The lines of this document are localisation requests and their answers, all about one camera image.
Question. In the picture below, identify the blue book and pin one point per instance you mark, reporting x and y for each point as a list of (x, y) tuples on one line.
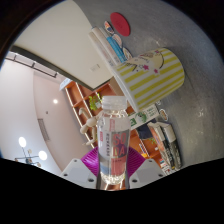
[(116, 50)]

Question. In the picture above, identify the black curtain rail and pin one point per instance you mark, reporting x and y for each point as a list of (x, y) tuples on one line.
[(33, 65)]

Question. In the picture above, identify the wooden artist mannequin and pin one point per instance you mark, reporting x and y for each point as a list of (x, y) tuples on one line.
[(89, 124)]

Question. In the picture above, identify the clear plastic bottle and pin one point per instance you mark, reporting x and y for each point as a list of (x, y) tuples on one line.
[(113, 146)]

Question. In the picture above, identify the ceiling lamp with round bulbs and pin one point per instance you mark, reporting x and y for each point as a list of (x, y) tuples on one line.
[(42, 155)]

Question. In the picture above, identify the round printed badge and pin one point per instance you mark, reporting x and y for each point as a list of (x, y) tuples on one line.
[(163, 115), (127, 53), (117, 40), (108, 26)]

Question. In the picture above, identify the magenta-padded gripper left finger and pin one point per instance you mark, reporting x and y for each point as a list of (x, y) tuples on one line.
[(90, 160)]

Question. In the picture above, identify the recessed ceiling light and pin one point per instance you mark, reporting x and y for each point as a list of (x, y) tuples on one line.
[(55, 101)]

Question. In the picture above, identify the orange wooden shelf unit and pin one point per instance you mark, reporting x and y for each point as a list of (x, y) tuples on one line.
[(81, 96)]

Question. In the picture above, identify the white wall switch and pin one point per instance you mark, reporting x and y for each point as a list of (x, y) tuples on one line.
[(94, 67)]

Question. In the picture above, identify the yellow striped white cup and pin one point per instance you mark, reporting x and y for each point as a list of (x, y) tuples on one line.
[(153, 80)]

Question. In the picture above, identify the flat round red coaster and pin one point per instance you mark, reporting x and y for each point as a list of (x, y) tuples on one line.
[(120, 24)]

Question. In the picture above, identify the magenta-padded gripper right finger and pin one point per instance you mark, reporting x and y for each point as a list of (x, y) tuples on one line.
[(136, 160)]

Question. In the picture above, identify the ceiling air vent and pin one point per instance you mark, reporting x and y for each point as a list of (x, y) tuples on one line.
[(43, 129)]

